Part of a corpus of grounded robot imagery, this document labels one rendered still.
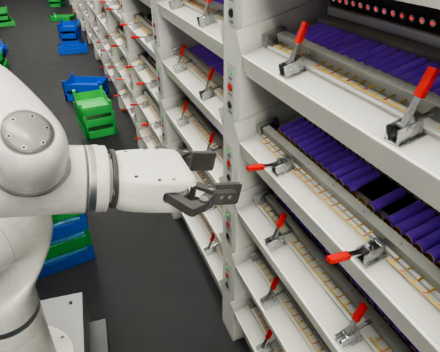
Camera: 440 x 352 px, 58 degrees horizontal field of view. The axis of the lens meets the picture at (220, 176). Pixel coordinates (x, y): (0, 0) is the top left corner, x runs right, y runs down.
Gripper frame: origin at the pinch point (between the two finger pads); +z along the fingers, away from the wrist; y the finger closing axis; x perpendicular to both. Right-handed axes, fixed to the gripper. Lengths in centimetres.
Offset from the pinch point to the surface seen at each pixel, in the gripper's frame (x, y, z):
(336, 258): -6.4, 12.8, 14.2
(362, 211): -3.7, 5.9, 23.5
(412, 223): -2.2, 11.9, 27.8
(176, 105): -25, -100, 27
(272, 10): 20.3, -30.3, 19.7
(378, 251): -5.5, 13.3, 21.2
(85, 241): -80, -87, -7
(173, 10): 11, -83, 16
